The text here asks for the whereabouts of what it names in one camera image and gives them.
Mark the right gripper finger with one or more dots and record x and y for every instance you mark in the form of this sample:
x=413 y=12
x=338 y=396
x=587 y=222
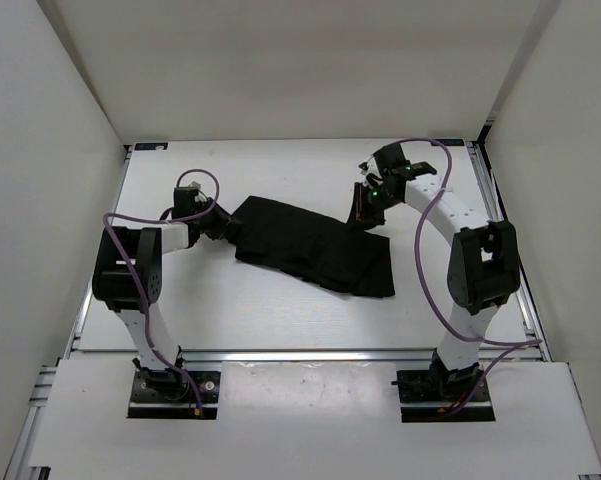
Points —
x=356 y=213
x=369 y=218

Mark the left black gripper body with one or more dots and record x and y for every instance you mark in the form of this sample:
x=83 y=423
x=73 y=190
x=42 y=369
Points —
x=215 y=224

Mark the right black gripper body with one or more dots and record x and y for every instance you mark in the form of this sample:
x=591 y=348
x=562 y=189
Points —
x=379 y=197

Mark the black pleated skirt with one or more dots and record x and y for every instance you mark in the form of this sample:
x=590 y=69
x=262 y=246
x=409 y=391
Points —
x=314 y=248

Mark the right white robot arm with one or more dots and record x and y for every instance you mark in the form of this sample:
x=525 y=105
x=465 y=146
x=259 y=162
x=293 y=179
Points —
x=483 y=269

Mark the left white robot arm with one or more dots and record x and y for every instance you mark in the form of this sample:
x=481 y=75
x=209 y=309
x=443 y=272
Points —
x=128 y=279

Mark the right blue corner label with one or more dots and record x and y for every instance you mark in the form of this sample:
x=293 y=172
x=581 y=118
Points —
x=452 y=142

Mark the blue corner label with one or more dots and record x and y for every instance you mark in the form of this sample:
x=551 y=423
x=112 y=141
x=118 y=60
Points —
x=151 y=146
x=452 y=142

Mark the left blue corner label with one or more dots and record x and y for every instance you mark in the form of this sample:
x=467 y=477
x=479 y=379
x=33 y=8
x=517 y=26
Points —
x=151 y=146

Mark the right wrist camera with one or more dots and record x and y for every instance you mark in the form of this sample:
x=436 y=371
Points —
x=390 y=162

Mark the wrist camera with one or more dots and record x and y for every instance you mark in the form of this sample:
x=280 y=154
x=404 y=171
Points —
x=188 y=203
x=390 y=162

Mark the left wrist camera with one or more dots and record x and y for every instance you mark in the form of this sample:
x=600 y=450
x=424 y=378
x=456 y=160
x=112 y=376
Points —
x=188 y=203

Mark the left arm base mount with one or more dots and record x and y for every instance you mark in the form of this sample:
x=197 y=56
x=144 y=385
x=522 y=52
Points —
x=171 y=397

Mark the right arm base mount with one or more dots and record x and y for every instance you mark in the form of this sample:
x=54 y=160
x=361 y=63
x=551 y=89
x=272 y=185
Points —
x=424 y=399

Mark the front aluminium frame rail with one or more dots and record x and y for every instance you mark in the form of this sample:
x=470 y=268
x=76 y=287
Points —
x=310 y=356

